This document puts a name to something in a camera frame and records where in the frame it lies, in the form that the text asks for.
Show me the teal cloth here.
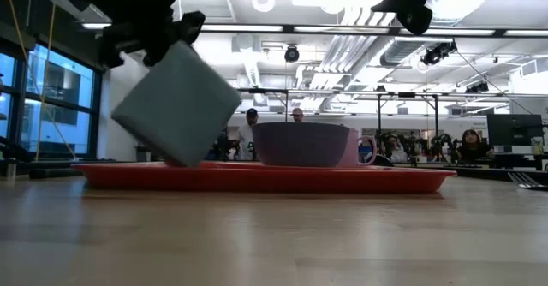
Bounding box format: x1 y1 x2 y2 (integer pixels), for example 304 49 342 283
110 40 243 169

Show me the pink plastic mug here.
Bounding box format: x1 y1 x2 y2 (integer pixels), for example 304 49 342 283
337 127 378 168

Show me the blue plastic bowl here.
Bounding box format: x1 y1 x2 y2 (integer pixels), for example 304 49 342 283
251 122 351 168

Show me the red plastic tray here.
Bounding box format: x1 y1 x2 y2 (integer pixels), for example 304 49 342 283
70 160 457 194

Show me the dark framed window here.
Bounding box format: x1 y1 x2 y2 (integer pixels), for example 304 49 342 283
0 41 104 161

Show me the black computer monitor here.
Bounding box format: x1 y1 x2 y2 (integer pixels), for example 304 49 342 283
486 113 545 146

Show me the black ceiling camera cluster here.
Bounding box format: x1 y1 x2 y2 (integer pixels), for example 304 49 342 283
420 40 458 67

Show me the black background metal frame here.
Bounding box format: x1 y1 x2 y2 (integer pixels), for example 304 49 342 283
235 87 290 124
376 91 440 161

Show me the white ring lamp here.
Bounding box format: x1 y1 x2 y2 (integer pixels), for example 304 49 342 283
251 0 277 14

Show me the yellow hanging cord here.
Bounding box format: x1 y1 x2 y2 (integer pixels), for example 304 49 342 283
3 0 78 161

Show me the black curved cable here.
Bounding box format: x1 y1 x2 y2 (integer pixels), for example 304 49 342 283
0 135 33 163

